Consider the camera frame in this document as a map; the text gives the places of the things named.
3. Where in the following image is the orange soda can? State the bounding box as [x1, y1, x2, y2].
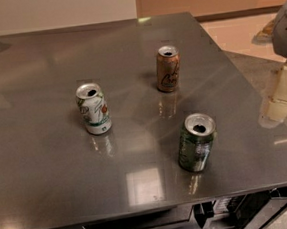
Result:
[156, 45, 180, 92]

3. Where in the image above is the dark green soda can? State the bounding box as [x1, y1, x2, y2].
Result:
[178, 113, 216, 172]

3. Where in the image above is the white green soda can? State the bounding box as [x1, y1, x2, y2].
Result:
[75, 83, 112, 135]

